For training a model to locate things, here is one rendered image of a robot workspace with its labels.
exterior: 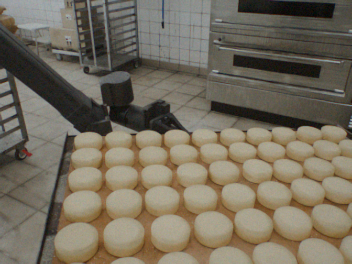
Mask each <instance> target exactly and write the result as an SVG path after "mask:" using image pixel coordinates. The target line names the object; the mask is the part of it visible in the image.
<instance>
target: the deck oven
mask: <svg viewBox="0 0 352 264"><path fill-rule="evenodd" d="M210 31H211V32H210V36H209V38H208V61H207V84H206V100H209V101H212V102H211V111H215V112H220V113H225V114H230V115H235V116H240V117H243V118H247V119H253V120H258V121H261V122H266V123H272V124H274V125H279V126H284V127H289V128H294V129H298V128H299V127H303V126H309V127H314V128H322V127H323V126H336V127H337V125H340V126H342V127H343V128H344V129H346V130H347V131H348V132H350V133H351V134H352V0H211V14H210Z"/></svg>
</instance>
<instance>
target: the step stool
mask: <svg viewBox="0 0 352 264"><path fill-rule="evenodd" d="M49 27H50V26H48V25H42V24H39V23H30V24H23V25H19V26H18V28H19V32H20V40H21V42H23V43H25V42H28V41H36V48H37V55H38V56H39V49H38V47H39V46H44V45H45V46H46V45H49V44H52V43H51V37H42V36H41V33H40V32H39V30H40V29H41V30H43V29H47V28H49ZM21 28H23V29H29V30H31V31H34V34H35V39H32V40H28V41H23V38H22V37H21ZM36 31H38V34H39V35H40V38H36ZM37 42H40V43H43V45H37ZM46 49H47V51H49V49H48V48H47V46H46ZM39 57H40V56H39Z"/></svg>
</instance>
